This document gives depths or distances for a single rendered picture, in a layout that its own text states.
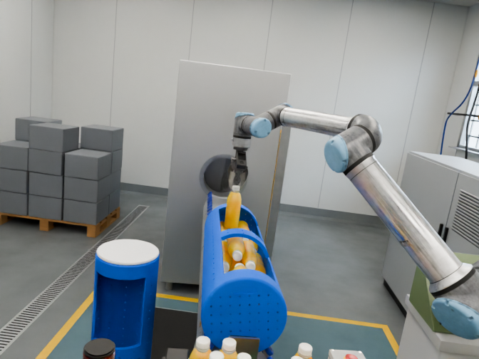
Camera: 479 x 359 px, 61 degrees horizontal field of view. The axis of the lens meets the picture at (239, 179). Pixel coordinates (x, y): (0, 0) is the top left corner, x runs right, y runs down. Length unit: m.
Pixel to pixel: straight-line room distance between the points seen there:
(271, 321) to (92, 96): 5.82
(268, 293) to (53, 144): 3.83
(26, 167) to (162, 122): 2.33
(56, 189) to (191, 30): 3.10
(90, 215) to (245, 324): 3.65
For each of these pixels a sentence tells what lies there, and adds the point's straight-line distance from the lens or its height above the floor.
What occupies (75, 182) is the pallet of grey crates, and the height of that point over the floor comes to 0.61.
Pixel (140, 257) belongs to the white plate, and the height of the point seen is 1.04.
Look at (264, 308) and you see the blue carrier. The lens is 1.38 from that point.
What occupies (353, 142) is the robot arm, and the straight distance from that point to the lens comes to 1.38.
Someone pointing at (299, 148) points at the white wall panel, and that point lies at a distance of 6.40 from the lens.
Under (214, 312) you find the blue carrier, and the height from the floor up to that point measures 1.10.
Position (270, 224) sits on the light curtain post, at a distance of 2.78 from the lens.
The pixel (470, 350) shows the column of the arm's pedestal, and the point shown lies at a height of 1.08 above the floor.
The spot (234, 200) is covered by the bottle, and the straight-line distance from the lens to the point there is 1.98.
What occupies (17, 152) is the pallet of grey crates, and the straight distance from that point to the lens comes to 5.09.
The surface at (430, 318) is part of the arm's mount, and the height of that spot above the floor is 1.13.
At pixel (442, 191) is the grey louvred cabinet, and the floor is 1.23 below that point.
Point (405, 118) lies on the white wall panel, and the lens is 6.70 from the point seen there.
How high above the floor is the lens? 1.80
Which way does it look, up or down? 12 degrees down
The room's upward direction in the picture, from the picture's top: 7 degrees clockwise
